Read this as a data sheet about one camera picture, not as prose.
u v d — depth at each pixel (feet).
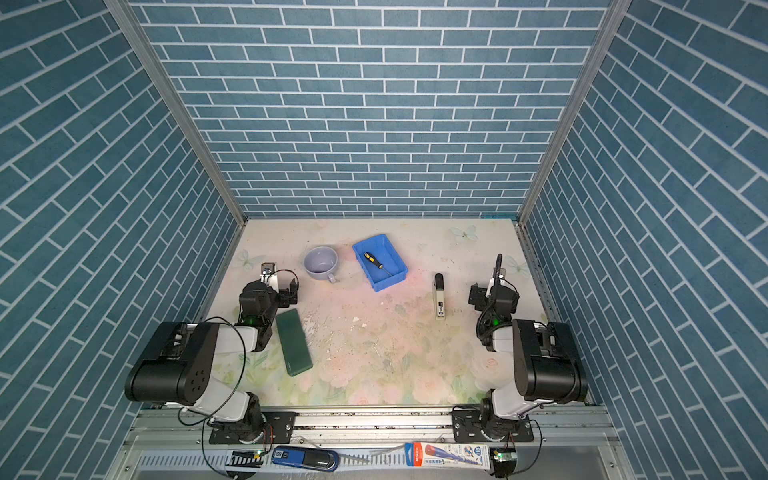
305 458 2.17
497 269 2.23
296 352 2.84
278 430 2.41
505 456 2.42
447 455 2.27
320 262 3.39
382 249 3.67
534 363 1.50
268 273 2.62
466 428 2.41
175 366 1.50
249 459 2.37
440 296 3.10
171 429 2.46
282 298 2.77
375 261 3.45
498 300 2.37
